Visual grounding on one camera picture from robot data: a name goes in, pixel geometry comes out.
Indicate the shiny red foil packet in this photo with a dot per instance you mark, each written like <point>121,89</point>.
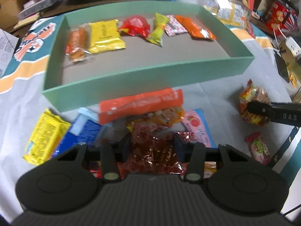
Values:
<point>151,154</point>

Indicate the grey toy building blocks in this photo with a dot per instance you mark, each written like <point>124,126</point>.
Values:
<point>37,2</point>

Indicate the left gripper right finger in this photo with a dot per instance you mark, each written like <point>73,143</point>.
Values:
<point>194,154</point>

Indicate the pink green candy packet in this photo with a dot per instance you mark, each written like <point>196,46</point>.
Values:
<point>258,147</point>

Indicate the brown cake clear wrapper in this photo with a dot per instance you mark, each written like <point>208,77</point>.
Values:
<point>75,50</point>

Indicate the small yellow snack packet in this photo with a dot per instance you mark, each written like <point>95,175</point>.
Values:
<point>46,136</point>

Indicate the blue snack packet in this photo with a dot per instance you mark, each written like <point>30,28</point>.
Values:
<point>84,130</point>

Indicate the teal cardboard box tray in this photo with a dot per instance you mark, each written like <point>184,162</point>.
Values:
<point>141,66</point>

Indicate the yellow Winsun snack packet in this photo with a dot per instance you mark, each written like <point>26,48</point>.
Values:
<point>105,37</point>

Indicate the Paw Patrol snack bag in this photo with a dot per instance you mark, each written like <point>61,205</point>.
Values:
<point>234,13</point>

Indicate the small red snack packet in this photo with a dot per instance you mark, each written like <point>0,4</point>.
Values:
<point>95,169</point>

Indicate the orange silver snack packet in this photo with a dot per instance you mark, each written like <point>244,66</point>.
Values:
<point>195,30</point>

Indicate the pink strawberry snack packet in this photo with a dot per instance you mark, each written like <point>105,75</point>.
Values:
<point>194,121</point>

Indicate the green yellow snack stick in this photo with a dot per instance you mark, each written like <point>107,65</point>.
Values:
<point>156,36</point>

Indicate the red cookie box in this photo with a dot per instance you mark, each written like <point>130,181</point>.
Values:
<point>280,19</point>

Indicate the white instruction sheet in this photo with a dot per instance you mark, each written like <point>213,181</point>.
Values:
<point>8,43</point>

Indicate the pink white patterned packet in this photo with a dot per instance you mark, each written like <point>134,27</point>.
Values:
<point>173,27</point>

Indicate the long orange red packet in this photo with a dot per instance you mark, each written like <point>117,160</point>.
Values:
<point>139,104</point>

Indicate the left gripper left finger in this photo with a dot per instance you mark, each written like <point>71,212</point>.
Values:
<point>112,153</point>

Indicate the brown cardboard box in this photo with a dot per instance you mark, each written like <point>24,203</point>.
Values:
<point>9,12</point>

